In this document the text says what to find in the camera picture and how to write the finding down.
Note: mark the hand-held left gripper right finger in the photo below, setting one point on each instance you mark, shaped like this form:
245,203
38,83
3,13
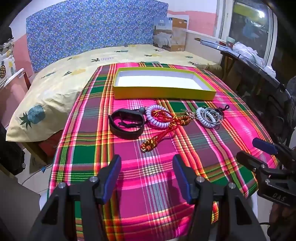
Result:
181,178

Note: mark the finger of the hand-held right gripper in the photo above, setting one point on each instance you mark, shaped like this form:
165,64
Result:
251,159
264,146

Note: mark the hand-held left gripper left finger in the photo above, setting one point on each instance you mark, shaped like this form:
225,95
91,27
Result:
112,178

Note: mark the black wristband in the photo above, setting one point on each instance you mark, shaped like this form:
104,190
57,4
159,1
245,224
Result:
120,133

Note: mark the silver bangle with dark tassel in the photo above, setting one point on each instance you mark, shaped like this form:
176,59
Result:
216,117

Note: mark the dark beaded charm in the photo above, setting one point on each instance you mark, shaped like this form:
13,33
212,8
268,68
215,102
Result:
220,111

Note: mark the yellow cardboard box tray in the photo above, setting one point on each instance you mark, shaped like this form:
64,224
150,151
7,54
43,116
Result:
161,92

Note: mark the person's right forearm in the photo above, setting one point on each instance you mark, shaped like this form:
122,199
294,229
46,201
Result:
282,220

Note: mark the pink green plaid cloth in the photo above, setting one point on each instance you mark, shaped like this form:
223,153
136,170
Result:
148,185

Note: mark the ironing board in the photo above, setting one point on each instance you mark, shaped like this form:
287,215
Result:
245,58

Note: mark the white crumpled cloth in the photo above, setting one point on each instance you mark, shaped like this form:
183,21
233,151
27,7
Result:
249,52

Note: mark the black suitcase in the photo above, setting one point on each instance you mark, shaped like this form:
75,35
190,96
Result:
10,153

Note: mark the window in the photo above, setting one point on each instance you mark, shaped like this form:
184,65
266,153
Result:
249,23

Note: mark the cardboard box with bedding picture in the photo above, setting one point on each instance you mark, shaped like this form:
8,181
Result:
170,34

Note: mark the blue floral headboard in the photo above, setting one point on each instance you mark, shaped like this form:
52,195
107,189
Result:
92,30

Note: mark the pineapple print pillow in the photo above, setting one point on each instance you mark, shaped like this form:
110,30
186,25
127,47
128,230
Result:
4,67

